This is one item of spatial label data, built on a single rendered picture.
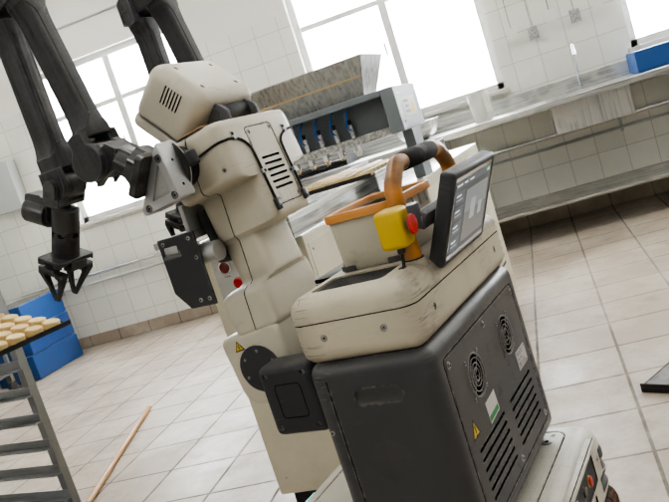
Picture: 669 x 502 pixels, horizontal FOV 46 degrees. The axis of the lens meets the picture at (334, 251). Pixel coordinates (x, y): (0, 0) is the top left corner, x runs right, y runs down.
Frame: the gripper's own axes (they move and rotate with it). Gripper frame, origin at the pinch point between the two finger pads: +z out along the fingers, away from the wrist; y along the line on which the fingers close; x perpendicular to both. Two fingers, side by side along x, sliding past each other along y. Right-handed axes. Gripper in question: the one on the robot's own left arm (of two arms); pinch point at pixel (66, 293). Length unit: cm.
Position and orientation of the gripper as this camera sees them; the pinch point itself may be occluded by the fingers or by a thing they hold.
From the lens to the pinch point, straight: 182.4
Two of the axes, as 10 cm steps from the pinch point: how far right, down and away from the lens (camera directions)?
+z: -1.1, 9.3, 3.4
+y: -4.3, 2.7, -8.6
